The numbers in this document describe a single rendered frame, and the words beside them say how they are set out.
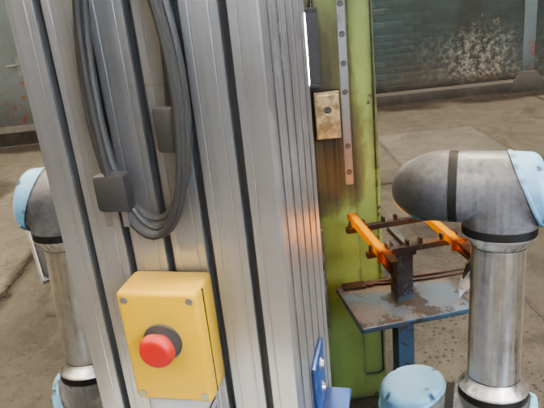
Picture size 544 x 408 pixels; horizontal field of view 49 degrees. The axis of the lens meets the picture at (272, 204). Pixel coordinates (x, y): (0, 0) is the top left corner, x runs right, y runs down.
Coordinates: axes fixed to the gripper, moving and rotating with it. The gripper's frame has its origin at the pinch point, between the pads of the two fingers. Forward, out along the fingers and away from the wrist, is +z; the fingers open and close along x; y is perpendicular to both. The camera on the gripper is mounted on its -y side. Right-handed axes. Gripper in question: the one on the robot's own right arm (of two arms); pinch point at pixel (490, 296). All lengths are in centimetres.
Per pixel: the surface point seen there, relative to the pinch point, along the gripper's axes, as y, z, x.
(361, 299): -45, 28, -37
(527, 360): -105, 93, 32
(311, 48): -65, -58, -51
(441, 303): -44, 28, -10
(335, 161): -70, -16, -46
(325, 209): -69, 3, -51
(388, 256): -22.3, -0.5, -25.9
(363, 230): -44, 1, -35
